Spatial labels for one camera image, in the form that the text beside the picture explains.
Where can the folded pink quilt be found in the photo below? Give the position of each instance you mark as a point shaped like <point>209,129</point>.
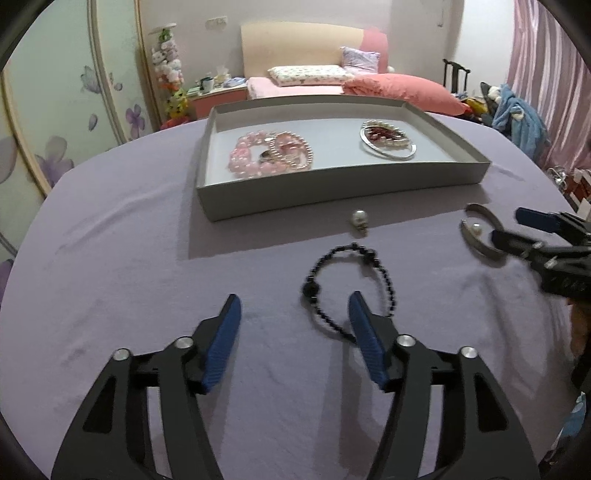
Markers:
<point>406,92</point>

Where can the silver cuff bangle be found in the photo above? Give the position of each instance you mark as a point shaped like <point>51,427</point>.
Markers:
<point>482,254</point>

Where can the pink nightstand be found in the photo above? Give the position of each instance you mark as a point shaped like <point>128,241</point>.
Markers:
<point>217,99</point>

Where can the pearl earring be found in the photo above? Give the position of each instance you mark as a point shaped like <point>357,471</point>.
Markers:
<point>359,217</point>

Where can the colourful toy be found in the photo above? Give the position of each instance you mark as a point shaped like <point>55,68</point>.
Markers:
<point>475,104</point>

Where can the person's right hand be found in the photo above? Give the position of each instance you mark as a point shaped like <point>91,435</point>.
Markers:
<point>581,325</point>

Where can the beige and pink headboard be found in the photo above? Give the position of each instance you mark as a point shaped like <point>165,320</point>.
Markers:
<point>300,44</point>

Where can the grey shallow box tray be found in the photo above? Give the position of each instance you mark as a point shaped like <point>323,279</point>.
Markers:
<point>332,157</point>

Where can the bed with pink sheet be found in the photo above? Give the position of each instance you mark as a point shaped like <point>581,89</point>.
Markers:
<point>263,87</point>

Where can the white mug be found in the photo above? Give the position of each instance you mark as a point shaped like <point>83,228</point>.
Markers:
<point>207,85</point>

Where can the pink curtain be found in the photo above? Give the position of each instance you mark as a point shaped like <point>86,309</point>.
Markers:
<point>549,69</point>

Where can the thin silver bangle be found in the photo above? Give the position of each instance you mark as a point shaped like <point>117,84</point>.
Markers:
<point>397,156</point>

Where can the white patterned pillow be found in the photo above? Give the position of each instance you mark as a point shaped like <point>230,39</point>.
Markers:
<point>304,74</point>

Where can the plush toy tower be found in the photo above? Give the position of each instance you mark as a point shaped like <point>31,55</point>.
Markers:
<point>168,69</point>

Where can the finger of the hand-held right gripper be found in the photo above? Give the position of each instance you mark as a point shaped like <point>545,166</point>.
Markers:
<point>535,219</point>
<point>512,242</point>

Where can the purple pillow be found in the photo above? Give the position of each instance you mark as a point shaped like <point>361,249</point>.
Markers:
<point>361,60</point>

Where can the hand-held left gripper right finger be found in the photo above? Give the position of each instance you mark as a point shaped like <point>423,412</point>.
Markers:
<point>369,346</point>

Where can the floral sliding door wardrobe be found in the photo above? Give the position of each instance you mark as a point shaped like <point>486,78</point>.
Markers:
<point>55,92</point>

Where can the dark wooden chair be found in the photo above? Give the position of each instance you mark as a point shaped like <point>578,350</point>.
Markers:
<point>455,74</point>

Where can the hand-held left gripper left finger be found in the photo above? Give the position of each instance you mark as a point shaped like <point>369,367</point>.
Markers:
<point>224,346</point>

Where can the tissue box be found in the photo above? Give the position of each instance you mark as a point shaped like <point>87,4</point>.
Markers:
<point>222,74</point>

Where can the blue fleece robe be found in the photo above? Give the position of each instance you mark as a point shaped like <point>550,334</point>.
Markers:
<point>521,120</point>

